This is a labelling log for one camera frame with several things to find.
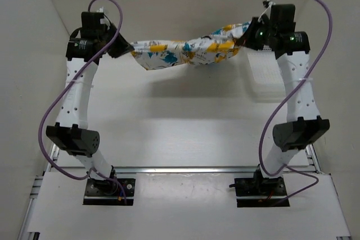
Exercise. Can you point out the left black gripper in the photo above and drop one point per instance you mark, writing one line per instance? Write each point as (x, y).
(124, 47)

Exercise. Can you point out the aluminium front rail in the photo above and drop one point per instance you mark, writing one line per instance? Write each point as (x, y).
(189, 170)

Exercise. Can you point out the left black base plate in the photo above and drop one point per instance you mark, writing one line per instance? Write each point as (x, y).
(107, 193)

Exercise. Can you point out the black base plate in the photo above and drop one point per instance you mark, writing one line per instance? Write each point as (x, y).
(107, 193)
(259, 191)

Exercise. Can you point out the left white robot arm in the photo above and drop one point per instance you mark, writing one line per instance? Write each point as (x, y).
(70, 132)

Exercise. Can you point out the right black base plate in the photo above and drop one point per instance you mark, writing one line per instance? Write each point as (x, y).
(259, 191)

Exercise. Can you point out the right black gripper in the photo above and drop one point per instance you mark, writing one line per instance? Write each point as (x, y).
(247, 40)

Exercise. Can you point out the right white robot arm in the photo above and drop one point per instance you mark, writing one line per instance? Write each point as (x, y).
(304, 124)

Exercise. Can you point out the colourful printed shorts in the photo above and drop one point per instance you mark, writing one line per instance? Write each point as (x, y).
(209, 49)

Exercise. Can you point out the white plastic mesh basket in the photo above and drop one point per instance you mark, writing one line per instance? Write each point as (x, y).
(265, 77)

